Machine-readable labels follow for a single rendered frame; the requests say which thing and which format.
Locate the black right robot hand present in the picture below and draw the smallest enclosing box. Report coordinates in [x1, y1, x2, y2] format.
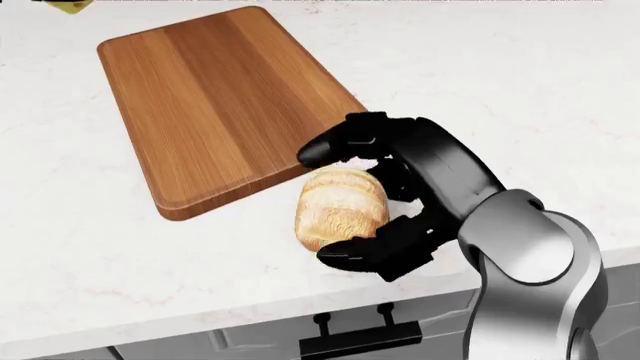
[295, 110, 507, 284]

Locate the crusty bread loaf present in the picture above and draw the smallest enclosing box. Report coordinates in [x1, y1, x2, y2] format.
[294, 166, 392, 252]

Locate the wooden cutting board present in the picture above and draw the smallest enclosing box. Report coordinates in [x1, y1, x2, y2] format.
[96, 5, 370, 222]

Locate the yellow cheese wedge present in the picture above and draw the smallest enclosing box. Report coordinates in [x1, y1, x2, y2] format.
[47, 0, 96, 16]

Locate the grey cabinet drawer front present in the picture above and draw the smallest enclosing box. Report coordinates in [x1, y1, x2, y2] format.
[102, 261, 640, 360]

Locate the black drawer handle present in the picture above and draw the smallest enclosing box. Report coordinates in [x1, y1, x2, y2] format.
[298, 302, 424, 358]

